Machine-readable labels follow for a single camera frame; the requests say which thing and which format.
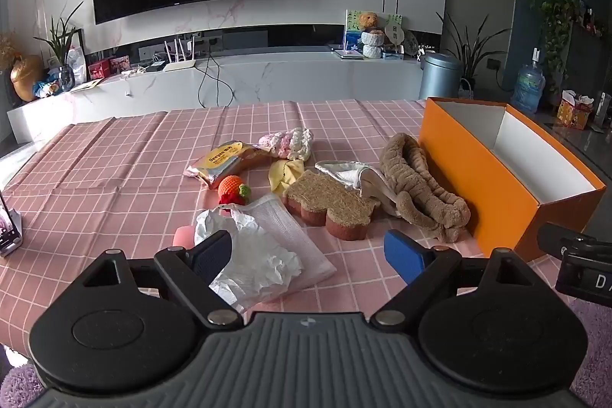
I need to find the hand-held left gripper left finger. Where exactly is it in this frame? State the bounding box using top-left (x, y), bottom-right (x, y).
top-left (79, 229), bottom-right (244, 328)

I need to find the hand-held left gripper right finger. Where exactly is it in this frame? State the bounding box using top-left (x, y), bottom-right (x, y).
top-left (370, 229), bottom-right (532, 327)

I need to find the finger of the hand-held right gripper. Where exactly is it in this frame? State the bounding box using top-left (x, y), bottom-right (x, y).
top-left (537, 223), bottom-right (596, 260)

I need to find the white plastic bag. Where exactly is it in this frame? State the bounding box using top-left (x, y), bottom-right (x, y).
top-left (192, 205), bottom-right (304, 313)

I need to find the brown plush headband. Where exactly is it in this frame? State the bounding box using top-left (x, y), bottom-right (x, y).
top-left (380, 133), bottom-right (472, 242)

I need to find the packaged face mask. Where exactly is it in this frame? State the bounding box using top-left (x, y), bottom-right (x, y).
top-left (239, 193), bottom-right (335, 289)

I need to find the brown loofah sponge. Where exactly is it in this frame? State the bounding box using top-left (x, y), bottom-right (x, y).
top-left (282, 169), bottom-right (371, 241)

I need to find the white terry cloth pad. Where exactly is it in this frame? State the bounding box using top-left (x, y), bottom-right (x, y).
top-left (314, 159), bottom-right (402, 218)

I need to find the yellow cleaning cloth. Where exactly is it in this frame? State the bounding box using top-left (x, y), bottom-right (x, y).
top-left (269, 158), bottom-right (306, 198)

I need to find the orange cardboard box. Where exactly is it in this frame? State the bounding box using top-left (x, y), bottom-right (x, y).
top-left (418, 97), bottom-right (607, 263)

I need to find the purple rug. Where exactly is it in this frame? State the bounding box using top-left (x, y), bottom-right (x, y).
top-left (0, 293), bottom-right (612, 408)

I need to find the orange red crochet toy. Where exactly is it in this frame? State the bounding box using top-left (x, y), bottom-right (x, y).
top-left (217, 175), bottom-right (252, 205)

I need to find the yellow bread packet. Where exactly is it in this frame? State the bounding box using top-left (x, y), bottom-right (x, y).
top-left (184, 140), bottom-right (273, 190)

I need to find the red patterned gift bag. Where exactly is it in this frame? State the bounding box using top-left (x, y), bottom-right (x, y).
top-left (557, 90), bottom-right (594, 130)

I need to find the pink checked tablecloth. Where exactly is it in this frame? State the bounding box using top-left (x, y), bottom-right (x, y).
top-left (0, 99), bottom-right (591, 358)

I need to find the pink white crochet pouch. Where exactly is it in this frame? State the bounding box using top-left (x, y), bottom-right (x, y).
top-left (258, 127), bottom-right (314, 161)

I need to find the blue water bottle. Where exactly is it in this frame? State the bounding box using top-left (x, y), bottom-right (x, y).
top-left (511, 48), bottom-right (547, 113)

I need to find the grey metal trash can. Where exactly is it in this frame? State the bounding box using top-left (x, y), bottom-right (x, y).
top-left (420, 53), bottom-right (464, 100)

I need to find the white marble tv cabinet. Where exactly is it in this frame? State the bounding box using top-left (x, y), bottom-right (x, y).
top-left (7, 49), bottom-right (426, 143)

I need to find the white router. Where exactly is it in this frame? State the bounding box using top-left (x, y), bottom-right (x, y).
top-left (160, 37), bottom-right (198, 72)

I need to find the phone on stand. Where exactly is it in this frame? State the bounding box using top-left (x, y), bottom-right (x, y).
top-left (0, 190), bottom-right (24, 258)

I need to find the tall leafy potted plant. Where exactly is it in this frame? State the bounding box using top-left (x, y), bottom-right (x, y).
top-left (435, 11), bottom-right (512, 92)

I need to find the flat yellow envelope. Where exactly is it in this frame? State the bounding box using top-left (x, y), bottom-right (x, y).
top-left (69, 78), bottom-right (104, 93)

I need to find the potted vine plant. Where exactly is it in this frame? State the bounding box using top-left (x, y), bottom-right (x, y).
top-left (521, 0), bottom-right (583, 94)

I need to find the white round fan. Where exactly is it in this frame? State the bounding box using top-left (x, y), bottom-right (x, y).
top-left (385, 23), bottom-right (405, 51)

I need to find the green plant in glass vase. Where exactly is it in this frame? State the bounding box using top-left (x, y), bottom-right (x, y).
top-left (33, 2), bottom-right (84, 92)

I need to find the blue green painting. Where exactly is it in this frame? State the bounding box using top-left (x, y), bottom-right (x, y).
top-left (344, 10), bottom-right (378, 52)

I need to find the blue snack packet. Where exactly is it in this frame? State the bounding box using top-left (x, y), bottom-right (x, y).
top-left (33, 80), bottom-right (60, 99)

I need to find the white gift bag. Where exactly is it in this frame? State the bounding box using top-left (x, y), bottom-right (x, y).
top-left (66, 45), bottom-right (88, 84)

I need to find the gold vase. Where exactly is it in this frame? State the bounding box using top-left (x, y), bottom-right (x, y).
top-left (10, 54), bottom-right (45, 103)

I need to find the dried flower bunch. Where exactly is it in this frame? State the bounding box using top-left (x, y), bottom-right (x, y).
top-left (0, 33), bottom-right (20, 69)

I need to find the black cable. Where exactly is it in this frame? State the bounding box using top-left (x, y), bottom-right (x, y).
top-left (198, 37), bottom-right (236, 107)

